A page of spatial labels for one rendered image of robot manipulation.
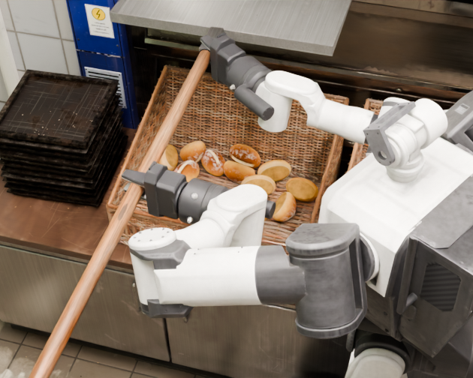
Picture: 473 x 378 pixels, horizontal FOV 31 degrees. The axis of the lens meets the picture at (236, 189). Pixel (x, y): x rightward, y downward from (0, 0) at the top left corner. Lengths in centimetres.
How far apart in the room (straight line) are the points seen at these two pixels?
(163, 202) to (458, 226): 58
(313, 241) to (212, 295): 18
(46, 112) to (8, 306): 69
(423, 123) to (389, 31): 99
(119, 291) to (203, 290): 119
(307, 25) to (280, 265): 93
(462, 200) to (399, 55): 100
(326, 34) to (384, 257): 84
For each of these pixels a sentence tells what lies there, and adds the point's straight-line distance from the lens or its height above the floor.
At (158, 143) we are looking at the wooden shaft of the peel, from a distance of 171.
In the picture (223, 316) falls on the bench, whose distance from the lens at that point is 239.
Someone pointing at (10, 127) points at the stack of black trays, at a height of 83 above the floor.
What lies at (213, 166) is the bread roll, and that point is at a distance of 248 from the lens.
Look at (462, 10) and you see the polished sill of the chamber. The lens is 220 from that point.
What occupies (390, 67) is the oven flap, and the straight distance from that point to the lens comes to 230.
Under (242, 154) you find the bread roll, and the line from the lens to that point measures 246.
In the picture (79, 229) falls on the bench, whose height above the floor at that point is 58.
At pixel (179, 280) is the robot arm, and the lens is 129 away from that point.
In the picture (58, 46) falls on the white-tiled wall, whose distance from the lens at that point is 265.
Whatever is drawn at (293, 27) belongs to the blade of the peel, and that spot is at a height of 118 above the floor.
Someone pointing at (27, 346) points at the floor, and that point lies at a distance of 294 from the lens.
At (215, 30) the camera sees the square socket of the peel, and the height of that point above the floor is 121.
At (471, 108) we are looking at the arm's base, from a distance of 149.
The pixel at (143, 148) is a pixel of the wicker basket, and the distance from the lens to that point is 242.
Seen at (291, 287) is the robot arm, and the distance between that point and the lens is 124.
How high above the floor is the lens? 237
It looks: 46 degrees down
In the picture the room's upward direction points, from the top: 2 degrees counter-clockwise
